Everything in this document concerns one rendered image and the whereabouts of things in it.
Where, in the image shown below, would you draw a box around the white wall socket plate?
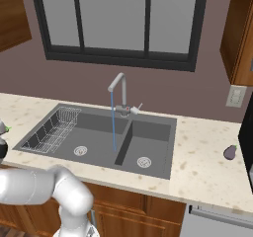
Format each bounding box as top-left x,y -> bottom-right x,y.
225,85 -> 247,109

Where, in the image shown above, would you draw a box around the blue water stream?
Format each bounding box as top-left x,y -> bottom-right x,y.
110,91 -> 118,152

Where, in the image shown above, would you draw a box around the wooden wall cupboard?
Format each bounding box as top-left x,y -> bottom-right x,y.
219,0 -> 253,87
0,0 -> 33,53

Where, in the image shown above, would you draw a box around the black appliance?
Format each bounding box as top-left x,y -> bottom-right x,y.
237,92 -> 253,194

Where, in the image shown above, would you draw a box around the white dishwasher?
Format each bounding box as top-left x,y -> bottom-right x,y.
179,203 -> 253,237

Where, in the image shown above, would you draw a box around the black framed window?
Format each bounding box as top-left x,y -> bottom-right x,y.
30,0 -> 210,73

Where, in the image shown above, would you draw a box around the silver sink faucet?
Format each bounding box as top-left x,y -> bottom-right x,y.
107,72 -> 144,118

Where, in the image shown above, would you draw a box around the wire dish rack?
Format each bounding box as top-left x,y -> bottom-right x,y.
21,106 -> 82,154

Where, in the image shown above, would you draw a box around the wooden base cupboards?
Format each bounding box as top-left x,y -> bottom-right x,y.
0,163 -> 188,237

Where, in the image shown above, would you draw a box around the grey double sink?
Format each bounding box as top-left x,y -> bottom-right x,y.
12,103 -> 178,181

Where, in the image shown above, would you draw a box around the purple eggplant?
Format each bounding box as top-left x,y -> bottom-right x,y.
222,144 -> 238,160

